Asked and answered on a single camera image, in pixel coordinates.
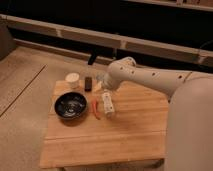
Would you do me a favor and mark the white plastic bottle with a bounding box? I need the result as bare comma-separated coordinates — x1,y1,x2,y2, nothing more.
102,91,115,117

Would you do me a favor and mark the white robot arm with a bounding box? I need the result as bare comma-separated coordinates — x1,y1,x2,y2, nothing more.
101,57,213,171

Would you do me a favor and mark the white ceramic cup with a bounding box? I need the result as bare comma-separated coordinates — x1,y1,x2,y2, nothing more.
65,73,80,88

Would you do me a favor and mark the black ceramic bowl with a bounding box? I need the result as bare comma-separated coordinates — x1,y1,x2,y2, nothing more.
54,92,87,120

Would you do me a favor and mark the small dark brown block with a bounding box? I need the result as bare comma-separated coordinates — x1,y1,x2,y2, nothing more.
84,77,92,92

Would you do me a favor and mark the orange carrot toy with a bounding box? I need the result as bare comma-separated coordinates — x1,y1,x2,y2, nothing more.
92,99,101,120

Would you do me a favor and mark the wooden table board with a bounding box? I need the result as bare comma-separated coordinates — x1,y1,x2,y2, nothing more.
40,82,168,168

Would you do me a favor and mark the white shelf rail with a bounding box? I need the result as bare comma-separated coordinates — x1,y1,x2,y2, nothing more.
0,13,213,66

